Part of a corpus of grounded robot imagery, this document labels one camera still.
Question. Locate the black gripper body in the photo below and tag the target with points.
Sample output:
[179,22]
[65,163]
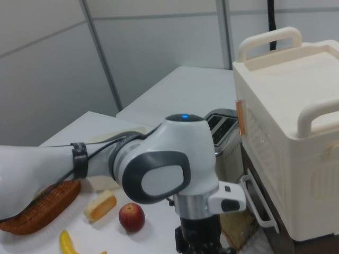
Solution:
[201,232]

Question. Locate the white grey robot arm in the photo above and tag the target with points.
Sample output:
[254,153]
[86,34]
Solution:
[185,148]

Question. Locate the toast slice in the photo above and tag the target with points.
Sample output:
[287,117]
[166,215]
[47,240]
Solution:
[235,225]

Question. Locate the red apple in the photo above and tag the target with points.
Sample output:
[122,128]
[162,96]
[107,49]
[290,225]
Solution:
[132,217]

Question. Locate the cream silver toaster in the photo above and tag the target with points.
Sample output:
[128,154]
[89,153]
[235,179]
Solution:
[230,164]

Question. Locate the cake slice with orange crust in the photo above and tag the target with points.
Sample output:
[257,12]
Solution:
[102,205]

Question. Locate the yellow banana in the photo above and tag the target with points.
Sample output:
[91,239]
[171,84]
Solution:
[66,243]

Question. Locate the cream plastic storage cabinet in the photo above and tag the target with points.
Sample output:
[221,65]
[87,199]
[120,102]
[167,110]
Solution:
[278,105]

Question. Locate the brown wicker basket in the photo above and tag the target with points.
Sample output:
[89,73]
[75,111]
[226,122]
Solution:
[47,209]

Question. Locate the black pole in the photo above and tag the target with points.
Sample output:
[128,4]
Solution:
[272,23]

